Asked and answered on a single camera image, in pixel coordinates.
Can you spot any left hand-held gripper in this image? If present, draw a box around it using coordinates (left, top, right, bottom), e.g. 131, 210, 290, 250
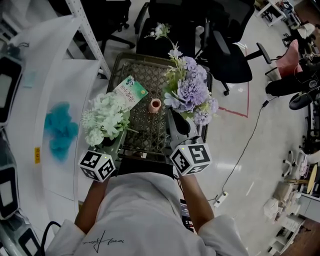
78, 130, 128, 183

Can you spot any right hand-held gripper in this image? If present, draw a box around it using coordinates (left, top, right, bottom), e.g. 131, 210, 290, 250
166, 108, 213, 176

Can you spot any pink vase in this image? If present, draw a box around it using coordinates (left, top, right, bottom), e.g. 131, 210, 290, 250
148, 98, 162, 114

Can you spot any purple flowers bunch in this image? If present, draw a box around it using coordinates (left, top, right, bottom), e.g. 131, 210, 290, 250
144, 22, 220, 126

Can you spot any white flowers bunch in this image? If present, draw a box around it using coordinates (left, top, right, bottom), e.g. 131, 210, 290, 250
81, 92, 140, 148

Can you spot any person's right forearm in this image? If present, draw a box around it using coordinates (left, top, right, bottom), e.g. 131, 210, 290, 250
178, 173, 216, 235

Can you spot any person's left forearm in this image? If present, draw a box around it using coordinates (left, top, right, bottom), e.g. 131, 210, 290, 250
74, 174, 111, 235

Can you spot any dark lattice crate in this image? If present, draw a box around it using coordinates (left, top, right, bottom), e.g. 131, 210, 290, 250
106, 51, 214, 164

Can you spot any teal fluffy cloth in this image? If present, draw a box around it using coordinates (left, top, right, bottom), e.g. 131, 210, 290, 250
43, 101, 80, 163

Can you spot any green printed booklet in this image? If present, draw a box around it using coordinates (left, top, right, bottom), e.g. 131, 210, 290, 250
112, 75, 149, 110

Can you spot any person's white shirt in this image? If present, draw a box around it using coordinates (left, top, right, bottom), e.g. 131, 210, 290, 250
45, 171, 249, 256

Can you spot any red floor tape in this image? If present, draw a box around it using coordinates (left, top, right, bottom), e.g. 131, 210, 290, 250
218, 46, 251, 119

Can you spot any white power strip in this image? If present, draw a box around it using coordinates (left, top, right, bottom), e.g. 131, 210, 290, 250
213, 191, 230, 208

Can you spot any black labelled device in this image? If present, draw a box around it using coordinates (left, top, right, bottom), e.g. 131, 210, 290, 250
179, 198, 196, 234

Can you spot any black office chair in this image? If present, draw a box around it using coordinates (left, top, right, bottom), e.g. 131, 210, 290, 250
133, 0, 201, 61
47, 0, 136, 52
197, 0, 273, 97

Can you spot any black framed device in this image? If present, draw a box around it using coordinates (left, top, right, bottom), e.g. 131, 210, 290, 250
0, 55, 25, 126
18, 227, 43, 256
0, 166, 20, 221

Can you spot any pale blue card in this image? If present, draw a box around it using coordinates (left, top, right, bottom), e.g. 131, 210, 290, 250
23, 69, 38, 89

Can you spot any white chair base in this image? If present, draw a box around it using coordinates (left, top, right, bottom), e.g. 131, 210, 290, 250
281, 149, 309, 179

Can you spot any beige bags pile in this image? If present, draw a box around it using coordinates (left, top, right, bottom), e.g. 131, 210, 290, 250
262, 180, 302, 222

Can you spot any pink chair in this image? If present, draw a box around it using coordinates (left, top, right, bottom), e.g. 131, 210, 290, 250
264, 38, 304, 79

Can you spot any round wooden stool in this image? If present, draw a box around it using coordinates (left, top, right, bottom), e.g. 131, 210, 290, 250
306, 163, 319, 195

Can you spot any white desk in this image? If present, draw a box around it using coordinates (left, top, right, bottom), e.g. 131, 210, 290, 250
255, 0, 301, 28

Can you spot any long black floor cable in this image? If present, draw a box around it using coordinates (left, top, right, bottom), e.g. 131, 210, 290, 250
220, 99, 270, 199

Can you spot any white perforated shelf post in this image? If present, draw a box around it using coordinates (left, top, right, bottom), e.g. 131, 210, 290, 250
65, 0, 112, 80

